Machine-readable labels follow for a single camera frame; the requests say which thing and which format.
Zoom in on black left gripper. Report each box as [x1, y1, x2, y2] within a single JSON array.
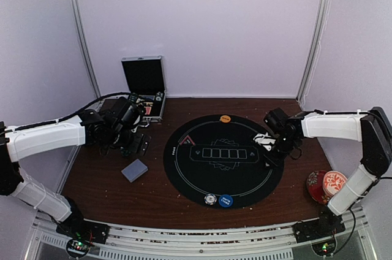
[[108, 127, 151, 155]]

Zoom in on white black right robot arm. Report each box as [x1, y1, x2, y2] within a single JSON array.
[[253, 107, 391, 237]]

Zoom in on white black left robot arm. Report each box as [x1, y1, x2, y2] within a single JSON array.
[[1, 96, 146, 238]]

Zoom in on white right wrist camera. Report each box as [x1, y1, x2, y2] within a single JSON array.
[[253, 133, 276, 151]]

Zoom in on front aluminium rail base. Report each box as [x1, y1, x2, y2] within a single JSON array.
[[24, 206, 371, 260]]

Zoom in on right metal frame post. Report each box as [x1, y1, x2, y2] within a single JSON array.
[[296, 0, 331, 106]]

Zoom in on red card deck in case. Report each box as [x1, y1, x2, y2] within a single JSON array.
[[145, 106, 152, 115]]

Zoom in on grey playing card deck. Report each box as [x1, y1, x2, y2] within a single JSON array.
[[121, 159, 148, 183]]

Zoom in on blue white 10 chip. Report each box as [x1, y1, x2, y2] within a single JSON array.
[[204, 193, 217, 205]]

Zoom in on orange big blind button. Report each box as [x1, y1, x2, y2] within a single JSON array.
[[220, 115, 231, 123]]

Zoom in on green chip stack in case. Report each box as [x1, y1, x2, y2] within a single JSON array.
[[154, 92, 164, 102]]

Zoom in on aluminium poker case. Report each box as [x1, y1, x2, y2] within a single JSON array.
[[121, 55, 166, 123]]

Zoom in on green blue 50 chip stack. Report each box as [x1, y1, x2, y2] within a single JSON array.
[[120, 148, 130, 158]]

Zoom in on red floral plate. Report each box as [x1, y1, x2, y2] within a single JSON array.
[[306, 170, 330, 205]]

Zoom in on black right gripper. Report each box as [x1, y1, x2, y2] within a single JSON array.
[[262, 134, 298, 169]]

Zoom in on round black poker mat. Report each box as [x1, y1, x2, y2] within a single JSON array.
[[163, 115, 284, 209]]

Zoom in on red triangular all-in marker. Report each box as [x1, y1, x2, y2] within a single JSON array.
[[179, 135, 195, 146]]

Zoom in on left metal frame post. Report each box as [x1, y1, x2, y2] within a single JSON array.
[[70, 0, 101, 98]]

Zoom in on metal frame post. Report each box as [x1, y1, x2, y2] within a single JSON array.
[[70, 0, 101, 98], [296, 0, 331, 106]]

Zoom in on blue small blind button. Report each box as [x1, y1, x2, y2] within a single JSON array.
[[218, 194, 233, 208]]

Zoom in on mixed chip stack in case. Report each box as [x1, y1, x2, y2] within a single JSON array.
[[128, 93, 138, 102]]

